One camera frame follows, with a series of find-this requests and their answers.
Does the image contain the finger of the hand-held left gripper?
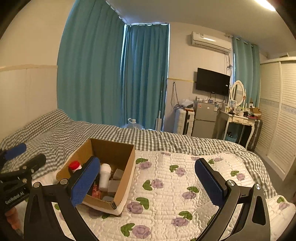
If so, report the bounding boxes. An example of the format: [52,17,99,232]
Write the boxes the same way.
[0,153,47,184]
[0,143,27,163]

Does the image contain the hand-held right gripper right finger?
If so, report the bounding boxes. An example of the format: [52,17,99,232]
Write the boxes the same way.
[195,158,271,241]

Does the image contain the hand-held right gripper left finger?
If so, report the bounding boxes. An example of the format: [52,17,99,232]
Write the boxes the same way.
[23,156,101,241]

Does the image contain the pink floral box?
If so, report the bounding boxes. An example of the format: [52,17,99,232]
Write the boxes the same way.
[91,182,103,197]

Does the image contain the white bottle with red cap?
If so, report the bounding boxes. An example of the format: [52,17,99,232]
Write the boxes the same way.
[69,161,84,174]

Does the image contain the white plastic bottle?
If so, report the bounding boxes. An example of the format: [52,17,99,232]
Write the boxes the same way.
[98,163,112,192]

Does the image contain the grey rectangular box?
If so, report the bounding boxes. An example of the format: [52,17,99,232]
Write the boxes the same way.
[107,180,121,194]

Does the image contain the cardboard box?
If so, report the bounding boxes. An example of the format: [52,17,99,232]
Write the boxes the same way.
[56,138,136,210]

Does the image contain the person's left hand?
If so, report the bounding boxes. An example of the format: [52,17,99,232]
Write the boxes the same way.
[5,206,23,232]

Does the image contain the white floral quilt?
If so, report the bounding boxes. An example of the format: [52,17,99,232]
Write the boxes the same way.
[32,151,296,241]

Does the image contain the small grey fridge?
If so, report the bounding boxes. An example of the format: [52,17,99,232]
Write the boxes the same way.
[192,100,219,139]

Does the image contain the dark suitcase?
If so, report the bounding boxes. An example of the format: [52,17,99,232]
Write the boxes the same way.
[245,119,263,151]

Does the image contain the white ribbed suitcase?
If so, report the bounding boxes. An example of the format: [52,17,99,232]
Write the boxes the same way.
[176,108,196,136]

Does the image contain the white dressing table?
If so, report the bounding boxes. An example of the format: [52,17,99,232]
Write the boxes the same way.
[216,109,255,145]

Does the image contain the clear water jug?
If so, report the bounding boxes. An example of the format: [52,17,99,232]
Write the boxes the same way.
[122,118,144,130]

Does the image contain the white mop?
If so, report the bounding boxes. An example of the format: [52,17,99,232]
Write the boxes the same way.
[155,76,165,131]

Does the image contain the clear plastic bag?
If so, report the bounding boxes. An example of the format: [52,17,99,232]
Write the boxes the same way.
[181,98,195,109]

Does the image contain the white louvred wardrobe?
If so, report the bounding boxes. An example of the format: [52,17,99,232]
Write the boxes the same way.
[255,56,296,179]

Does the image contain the oval white vanity mirror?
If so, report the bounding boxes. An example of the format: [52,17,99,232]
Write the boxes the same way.
[230,80,246,107]

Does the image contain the wide teal curtain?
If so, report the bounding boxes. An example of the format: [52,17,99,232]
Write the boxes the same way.
[57,0,125,127]

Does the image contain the narrow light teal curtain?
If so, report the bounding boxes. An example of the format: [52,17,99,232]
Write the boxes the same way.
[232,36,261,109]

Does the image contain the white air conditioner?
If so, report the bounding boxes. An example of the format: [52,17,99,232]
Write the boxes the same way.
[191,31,232,54]

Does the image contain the ceiling light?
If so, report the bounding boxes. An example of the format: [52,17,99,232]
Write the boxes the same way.
[254,0,277,11]

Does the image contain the dark hanging wall cables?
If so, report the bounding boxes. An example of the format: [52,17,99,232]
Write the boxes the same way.
[171,82,182,109]

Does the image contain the black wall television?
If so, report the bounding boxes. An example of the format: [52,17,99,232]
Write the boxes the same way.
[196,68,231,96]

